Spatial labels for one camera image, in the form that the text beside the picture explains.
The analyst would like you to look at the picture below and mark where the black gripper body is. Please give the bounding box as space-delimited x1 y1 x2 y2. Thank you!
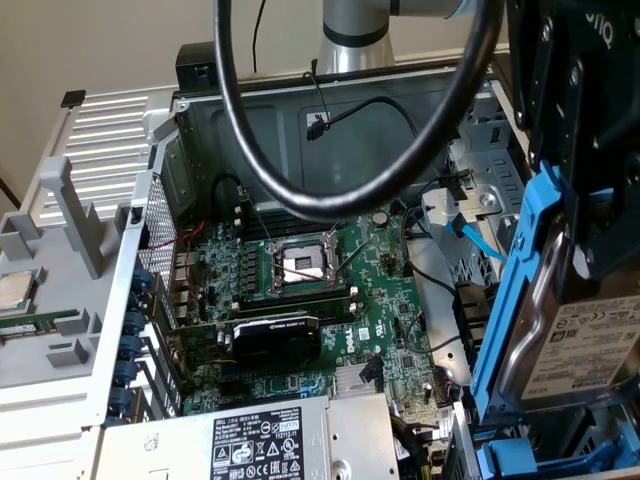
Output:
529 0 640 166

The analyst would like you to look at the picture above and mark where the hard disk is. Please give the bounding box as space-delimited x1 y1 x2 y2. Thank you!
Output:
472 159 640 426

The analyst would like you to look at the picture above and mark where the blue SATA wire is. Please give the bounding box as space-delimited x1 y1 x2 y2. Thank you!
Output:
443 212 506 262

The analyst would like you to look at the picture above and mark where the blue disk carrier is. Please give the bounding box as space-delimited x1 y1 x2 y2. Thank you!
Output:
474 424 640 475

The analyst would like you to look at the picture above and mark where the open PC case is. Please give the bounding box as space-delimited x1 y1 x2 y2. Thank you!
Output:
82 52 640 480

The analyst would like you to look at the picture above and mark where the metal socket cover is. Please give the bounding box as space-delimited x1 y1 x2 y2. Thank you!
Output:
327 217 372 247

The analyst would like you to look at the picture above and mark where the green motherboard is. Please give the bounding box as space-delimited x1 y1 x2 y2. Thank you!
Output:
169 194 454 454

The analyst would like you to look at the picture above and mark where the thin metal locking lever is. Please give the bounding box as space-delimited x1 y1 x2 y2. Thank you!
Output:
247 199 276 249
333 237 374 279

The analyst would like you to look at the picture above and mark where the black RAM slot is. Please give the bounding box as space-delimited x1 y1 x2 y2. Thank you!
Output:
234 214 331 240
233 285 359 310
234 299 360 325

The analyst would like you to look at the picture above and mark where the CPU socket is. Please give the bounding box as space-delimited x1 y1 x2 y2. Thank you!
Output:
264 234 347 297

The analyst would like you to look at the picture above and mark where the black power connector plug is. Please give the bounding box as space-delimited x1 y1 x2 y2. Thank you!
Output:
333 364 387 400

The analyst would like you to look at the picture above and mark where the black box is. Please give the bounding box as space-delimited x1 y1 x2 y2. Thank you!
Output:
175 41 236 95

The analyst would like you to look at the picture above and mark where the black graphics card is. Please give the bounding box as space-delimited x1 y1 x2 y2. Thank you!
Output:
164 310 322 372

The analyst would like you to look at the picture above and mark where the grey parts rack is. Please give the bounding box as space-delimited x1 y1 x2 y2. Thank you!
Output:
0 155 132 394

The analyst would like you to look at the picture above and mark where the grey power supply unit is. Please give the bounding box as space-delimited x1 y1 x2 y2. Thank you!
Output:
99 392 401 480

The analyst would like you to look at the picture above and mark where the green RAM stick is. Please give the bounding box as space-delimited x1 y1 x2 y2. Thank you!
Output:
0 308 81 341

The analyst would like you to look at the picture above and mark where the silver CPU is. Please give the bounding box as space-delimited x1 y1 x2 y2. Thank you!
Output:
0 269 39 314

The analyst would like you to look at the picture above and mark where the white rack base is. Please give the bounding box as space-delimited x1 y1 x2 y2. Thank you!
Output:
0 372 109 480

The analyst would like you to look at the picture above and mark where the thin black fan cable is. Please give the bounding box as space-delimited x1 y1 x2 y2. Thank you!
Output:
402 309 462 354

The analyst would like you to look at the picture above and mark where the black cable with connector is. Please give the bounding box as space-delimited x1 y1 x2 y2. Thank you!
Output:
304 95 474 201

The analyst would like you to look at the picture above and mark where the thick black camera cable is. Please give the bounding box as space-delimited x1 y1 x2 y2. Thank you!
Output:
212 0 507 225

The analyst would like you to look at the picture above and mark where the thin black hanging cable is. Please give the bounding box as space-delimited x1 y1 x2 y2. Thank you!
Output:
251 0 270 75

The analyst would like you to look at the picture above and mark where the braided power cable bundle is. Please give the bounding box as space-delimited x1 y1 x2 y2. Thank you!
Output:
390 415 447 480

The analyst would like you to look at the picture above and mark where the looped black cable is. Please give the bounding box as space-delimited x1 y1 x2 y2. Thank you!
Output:
211 172 251 221

